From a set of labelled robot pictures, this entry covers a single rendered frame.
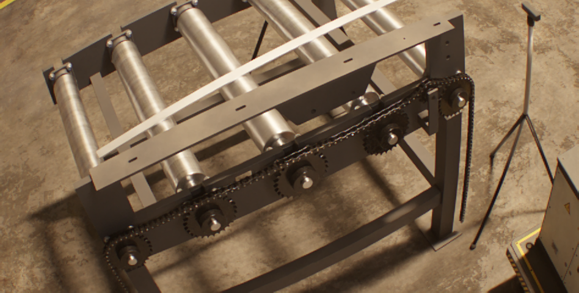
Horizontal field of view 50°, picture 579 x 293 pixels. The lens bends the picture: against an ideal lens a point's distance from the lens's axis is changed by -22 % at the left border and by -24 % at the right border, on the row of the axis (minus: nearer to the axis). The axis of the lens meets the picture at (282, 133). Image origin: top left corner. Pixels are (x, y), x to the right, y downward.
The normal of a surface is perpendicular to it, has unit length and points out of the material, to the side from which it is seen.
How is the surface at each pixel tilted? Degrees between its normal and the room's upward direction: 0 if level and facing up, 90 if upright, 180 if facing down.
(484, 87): 0
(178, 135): 0
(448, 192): 90
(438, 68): 90
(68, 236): 0
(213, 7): 90
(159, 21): 90
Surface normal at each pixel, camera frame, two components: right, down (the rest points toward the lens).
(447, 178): 0.44, 0.60
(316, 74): -0.14, -0.68
